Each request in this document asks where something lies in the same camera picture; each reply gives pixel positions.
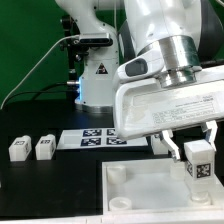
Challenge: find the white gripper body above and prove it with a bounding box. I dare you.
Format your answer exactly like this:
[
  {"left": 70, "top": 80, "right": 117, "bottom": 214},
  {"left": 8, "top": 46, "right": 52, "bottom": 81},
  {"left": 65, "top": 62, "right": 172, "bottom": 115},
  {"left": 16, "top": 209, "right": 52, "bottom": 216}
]
[{"left": 113, "top": 65, "right": 224, "bottom": 140}]

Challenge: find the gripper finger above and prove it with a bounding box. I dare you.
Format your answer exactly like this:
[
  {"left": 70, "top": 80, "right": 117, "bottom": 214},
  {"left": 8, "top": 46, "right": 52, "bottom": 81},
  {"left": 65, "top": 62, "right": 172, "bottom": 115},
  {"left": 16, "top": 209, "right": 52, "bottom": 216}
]
[
  {"left": 202, "top": 120, "right": 218, "bottom": 149},
  {"left": 159, "top": 130, "right": 181, "bottom": 162}
]

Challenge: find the white square tabletop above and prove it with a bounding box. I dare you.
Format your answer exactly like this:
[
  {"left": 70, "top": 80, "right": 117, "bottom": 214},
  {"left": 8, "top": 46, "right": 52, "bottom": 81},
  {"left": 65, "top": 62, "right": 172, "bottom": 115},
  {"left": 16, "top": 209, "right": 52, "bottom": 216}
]
[{"left": 102, "top": 158, "right": 224, "bottom": 214}]

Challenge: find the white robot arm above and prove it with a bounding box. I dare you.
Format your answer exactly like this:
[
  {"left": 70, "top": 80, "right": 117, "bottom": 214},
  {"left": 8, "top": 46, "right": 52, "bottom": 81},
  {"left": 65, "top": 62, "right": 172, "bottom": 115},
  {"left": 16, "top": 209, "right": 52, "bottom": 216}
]
[{"left": 55, "top": 0, "right": 224, "bottom": 160}]

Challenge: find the white sheet with markers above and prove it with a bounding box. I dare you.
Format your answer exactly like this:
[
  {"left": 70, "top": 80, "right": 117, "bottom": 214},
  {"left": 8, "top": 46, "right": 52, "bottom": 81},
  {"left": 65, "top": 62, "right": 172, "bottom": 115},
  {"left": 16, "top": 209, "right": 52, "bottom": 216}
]
[{"left": 57, "top": 128, "right": 148, "bottom": 150}]

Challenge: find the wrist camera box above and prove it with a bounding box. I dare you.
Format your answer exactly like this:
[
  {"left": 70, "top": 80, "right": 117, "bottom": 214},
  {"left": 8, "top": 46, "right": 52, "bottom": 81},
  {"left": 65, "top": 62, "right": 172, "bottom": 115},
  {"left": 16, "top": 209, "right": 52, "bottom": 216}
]
[{"left": 113, "top": 50, "right": 165, "bottom": 90}]

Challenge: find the black cable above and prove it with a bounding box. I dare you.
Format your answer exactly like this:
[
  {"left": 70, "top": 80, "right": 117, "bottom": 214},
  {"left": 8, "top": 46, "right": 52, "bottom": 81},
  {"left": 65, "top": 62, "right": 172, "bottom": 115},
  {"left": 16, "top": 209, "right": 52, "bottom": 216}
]
[{"left": 2, "top": 82, "right": 73, "bottom": 108}]

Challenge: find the black camera on stand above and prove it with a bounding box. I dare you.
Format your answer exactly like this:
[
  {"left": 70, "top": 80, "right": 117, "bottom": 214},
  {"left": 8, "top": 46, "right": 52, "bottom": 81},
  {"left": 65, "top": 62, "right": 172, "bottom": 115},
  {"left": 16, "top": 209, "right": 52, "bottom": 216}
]
[{"left": 59, "top": 15, "right": 113, "bottom": 100}]

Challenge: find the white cable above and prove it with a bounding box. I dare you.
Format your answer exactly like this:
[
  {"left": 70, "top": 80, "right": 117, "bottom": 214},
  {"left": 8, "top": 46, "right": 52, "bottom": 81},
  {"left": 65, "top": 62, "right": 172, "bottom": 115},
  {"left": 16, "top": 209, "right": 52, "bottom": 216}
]
[{"left": 0, "top": 35, "right": 81, "bottom": 111}]

